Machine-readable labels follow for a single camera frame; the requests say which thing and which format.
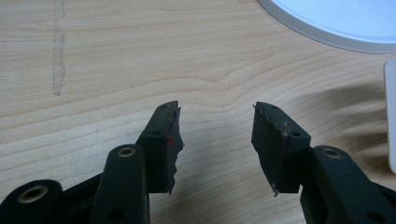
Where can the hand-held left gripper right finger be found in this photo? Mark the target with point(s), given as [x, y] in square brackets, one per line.
[277, 149]

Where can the white flat object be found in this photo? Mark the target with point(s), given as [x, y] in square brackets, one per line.
[391, 115]

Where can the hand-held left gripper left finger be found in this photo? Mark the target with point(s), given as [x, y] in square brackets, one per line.
[157, 155]

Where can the clear tape strip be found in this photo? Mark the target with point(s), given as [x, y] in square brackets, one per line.
[58, 49]

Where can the white round plate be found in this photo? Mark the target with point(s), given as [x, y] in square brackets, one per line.
[339, 21]

